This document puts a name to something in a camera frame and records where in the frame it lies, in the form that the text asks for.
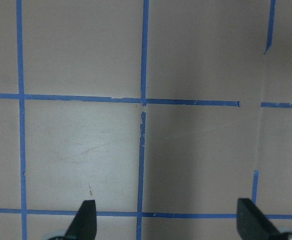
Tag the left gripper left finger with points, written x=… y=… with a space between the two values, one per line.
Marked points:
x=84 y=224

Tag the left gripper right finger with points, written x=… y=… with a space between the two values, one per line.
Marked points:
x=252 y=224

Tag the brown paper table mat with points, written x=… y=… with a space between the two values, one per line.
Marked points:
x=164 y=112

